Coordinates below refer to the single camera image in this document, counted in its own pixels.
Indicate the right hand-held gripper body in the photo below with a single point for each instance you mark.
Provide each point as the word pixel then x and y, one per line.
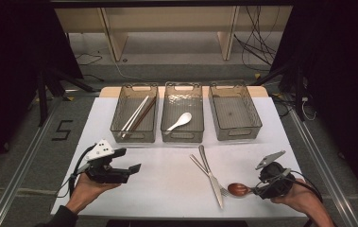
pixel 277 183

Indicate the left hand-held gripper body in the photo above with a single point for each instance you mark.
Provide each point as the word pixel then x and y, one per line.
pixel 109 175

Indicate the brown wooden spoon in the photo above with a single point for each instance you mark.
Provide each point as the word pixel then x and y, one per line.
pixel 236 189

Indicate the steel table knife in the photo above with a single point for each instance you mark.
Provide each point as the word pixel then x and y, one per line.
pixel 215 186

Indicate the smoky clear plastic bin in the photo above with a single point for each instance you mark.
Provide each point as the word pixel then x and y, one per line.
pixel 126 104
pixel 233 108
pixel 182 101

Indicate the steel fork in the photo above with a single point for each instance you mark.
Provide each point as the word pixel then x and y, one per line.
pixel 198 164

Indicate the white ceramic spoon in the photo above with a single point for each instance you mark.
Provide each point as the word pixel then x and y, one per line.
pixel 184 118

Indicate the person's left hand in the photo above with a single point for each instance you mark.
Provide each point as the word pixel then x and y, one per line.
pixel 87 192

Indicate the person's right hand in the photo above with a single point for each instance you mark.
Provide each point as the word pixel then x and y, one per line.
pixel 304 198

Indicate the black metal stand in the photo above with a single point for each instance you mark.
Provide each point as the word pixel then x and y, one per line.
pixel 42 101
pixel 299 94

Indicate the dark curtain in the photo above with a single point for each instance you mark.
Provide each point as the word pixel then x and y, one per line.
pixel 9 63
pixel 340 63

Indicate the beige wooden desk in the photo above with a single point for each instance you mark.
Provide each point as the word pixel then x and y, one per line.
pixel 173 19

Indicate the metal floor rail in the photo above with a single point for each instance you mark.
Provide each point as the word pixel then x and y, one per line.
pixel 20 170
pixel 324 170

